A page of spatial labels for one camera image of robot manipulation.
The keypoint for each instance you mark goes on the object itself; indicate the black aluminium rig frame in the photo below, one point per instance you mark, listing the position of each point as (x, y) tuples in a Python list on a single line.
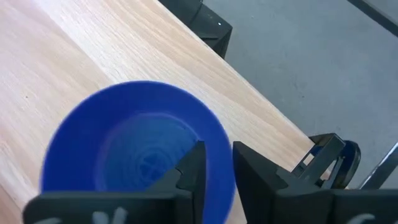
[(381, 169)]

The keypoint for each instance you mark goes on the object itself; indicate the black box device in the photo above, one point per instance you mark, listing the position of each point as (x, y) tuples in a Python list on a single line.
[(205, 25)]

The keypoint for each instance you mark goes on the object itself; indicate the wooden shelf with black frame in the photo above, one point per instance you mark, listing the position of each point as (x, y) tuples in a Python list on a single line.
[(124, 46)]

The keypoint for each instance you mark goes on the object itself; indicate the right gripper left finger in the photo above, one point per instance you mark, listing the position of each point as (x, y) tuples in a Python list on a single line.
[(124, 208)]

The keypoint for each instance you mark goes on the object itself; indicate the blue mini bowl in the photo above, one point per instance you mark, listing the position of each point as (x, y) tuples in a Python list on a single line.
[(93, 124)]

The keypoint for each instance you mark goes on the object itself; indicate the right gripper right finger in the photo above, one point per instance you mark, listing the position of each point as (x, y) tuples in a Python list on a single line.
[(280, 205)]

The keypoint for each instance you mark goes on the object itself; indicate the black arched clamp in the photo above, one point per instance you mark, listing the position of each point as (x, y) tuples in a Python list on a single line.
[(353, 161)]

